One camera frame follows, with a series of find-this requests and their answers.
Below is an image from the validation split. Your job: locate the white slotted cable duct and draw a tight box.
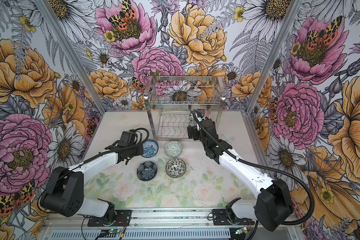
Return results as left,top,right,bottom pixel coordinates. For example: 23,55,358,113
44,228,231,240

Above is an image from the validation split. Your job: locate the green circuit board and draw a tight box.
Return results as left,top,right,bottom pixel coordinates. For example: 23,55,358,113
101,229,120,235

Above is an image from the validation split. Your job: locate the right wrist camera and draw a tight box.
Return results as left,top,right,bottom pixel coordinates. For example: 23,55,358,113
193,112,203,124

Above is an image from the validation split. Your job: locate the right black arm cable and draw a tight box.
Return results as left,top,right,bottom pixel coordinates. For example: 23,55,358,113
191,109,315,240

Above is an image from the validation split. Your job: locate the blue rose pattern bowl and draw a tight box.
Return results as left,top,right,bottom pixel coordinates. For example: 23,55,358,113
142,140,159,158

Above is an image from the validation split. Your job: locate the two-tier steel dish rack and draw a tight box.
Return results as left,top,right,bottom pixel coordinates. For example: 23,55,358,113
144,76,226,141

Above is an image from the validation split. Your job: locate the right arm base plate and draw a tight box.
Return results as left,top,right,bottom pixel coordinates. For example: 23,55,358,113
212,209,255,226

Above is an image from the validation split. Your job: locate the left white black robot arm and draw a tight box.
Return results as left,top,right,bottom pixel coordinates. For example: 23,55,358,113
39,128,150,224

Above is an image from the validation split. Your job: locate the dark blue floral bowl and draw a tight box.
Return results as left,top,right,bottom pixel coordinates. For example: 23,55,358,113
137,161,158,182

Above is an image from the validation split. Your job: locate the pale green geometric bowl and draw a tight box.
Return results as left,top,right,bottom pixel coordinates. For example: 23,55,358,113
164,141,184,158

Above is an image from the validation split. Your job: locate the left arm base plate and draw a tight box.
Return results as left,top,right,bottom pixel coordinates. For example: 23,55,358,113
87,210,132,227

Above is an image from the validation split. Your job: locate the aluminium mounting rail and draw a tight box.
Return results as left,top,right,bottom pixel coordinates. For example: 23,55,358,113
42,208,216,231

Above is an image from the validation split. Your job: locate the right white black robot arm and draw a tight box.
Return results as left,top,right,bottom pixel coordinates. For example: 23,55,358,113
187,118,293,231

